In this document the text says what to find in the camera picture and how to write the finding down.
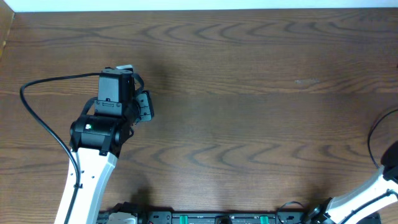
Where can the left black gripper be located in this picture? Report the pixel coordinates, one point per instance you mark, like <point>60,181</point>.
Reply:
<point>145,106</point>

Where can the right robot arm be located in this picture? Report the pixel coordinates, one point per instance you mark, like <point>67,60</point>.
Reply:
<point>376,193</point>

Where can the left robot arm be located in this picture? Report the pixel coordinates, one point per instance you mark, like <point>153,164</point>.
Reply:
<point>104,125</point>

